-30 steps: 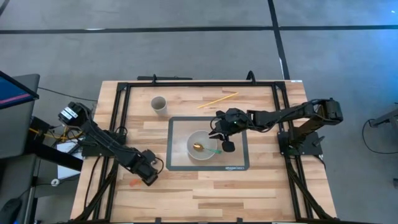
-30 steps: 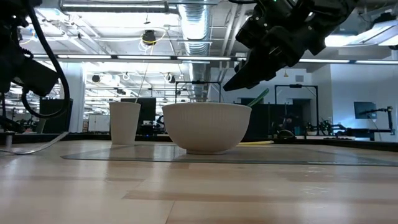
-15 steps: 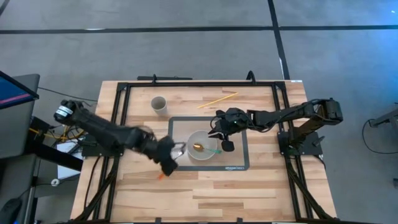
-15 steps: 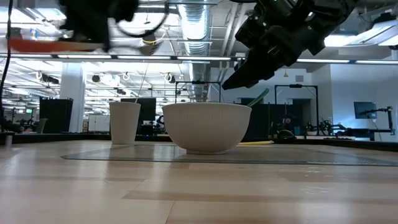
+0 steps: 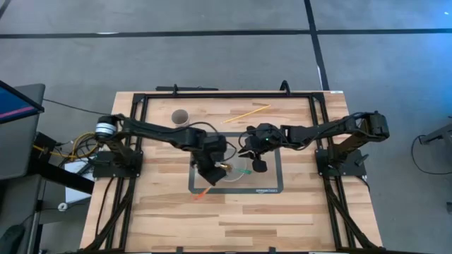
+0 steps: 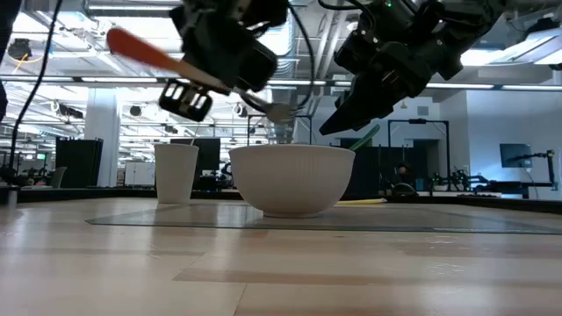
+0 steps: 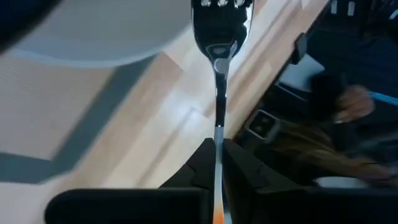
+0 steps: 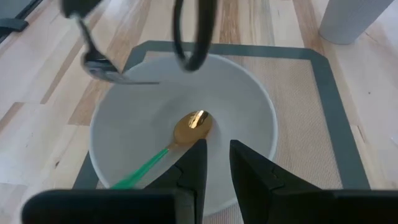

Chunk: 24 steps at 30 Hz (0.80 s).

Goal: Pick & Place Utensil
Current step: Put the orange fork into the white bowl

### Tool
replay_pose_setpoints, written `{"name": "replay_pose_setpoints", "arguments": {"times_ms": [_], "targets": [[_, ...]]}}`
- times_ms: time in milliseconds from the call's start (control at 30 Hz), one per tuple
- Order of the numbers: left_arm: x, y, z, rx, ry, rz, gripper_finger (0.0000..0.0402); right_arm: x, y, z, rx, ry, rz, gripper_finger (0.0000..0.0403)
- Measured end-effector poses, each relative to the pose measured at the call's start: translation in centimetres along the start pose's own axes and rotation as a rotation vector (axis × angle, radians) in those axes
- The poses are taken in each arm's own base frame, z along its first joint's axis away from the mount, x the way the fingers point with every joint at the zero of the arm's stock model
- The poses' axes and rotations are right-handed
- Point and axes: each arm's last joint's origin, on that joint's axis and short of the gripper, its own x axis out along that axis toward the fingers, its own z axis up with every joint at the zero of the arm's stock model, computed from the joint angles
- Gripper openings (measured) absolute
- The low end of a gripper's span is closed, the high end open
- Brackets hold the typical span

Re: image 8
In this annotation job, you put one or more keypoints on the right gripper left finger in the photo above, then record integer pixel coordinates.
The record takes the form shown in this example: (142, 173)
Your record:
(186, 186)

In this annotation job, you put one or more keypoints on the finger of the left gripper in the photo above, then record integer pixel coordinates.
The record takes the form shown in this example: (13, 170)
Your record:
(79, 6)

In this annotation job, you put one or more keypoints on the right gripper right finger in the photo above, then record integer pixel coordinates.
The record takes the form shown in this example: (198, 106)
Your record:
(264, 193)

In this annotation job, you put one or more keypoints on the white round bowl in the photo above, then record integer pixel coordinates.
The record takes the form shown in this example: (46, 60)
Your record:
(140, 124)

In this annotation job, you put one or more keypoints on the grey-bordered silicone baking mat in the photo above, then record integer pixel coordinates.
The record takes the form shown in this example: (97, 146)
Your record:
(314, 124)

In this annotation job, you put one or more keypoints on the grey paper cup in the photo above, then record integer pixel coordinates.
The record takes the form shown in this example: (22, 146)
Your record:
(348, 21)

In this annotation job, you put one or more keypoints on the black metal table frame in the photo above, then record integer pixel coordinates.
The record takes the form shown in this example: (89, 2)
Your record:
(12, 25)

